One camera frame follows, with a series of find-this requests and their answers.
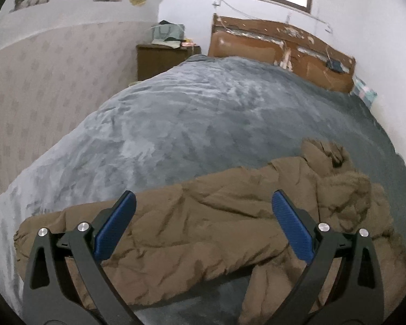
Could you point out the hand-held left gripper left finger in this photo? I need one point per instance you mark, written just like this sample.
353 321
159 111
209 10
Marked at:
115 225

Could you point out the pale green bag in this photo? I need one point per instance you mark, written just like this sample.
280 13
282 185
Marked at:
167 32

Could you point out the plaid pillow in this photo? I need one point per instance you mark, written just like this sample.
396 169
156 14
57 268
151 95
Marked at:
365 93

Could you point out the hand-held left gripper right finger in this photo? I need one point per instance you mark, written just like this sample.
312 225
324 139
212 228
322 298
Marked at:
292 225

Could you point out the white wall socket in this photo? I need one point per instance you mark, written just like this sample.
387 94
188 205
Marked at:
217 2

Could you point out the wooden bed headboard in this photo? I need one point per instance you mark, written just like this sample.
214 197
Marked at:
250 45

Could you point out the black device on headboard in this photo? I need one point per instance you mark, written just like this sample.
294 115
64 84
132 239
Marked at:
335 66

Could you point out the brown padded coat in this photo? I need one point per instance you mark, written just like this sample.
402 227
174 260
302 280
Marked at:
206 216

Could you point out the grey fleece blanket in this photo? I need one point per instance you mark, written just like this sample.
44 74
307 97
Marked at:
189 125

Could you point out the wooden nightstand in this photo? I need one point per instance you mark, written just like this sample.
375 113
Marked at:
159 61

